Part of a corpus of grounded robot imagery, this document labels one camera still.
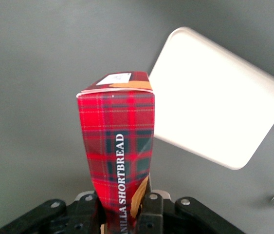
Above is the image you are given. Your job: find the cream rectangular tray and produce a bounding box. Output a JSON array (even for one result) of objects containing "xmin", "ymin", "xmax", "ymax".
[{"xmin": 148, "ymin": 26, "xmax": 274, "ymax": 171}]

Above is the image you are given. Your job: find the red tartan shortbread cookie box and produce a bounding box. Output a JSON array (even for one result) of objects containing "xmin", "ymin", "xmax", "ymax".
[{"xmin": 75, "ymin": 71, "xmax": 156, "ymax": 234}]

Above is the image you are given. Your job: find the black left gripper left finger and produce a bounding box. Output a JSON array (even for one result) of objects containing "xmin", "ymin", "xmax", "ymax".
[{"xmin": 65, "ymin": 191, "xmax": 107, "ymax": 234}]

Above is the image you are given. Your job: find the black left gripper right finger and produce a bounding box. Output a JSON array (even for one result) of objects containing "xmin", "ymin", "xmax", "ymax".
[{"xmin": 136, "ymin": 192, "xmax": 164, "ymax": 234}]

